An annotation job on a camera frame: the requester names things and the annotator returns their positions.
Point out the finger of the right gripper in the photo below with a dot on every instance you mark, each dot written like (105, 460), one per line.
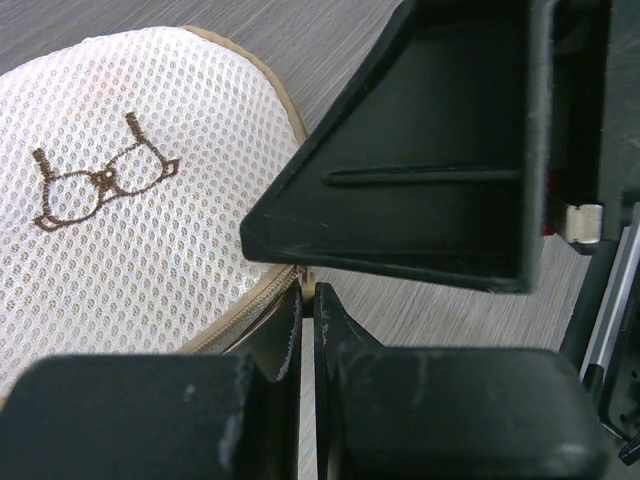
(431, 163)

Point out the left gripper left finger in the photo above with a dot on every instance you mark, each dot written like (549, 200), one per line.
(178, 416)

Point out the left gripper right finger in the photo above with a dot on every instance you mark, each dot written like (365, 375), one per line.
(387, 412)

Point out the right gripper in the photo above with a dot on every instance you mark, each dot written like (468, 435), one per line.
(594, 159)

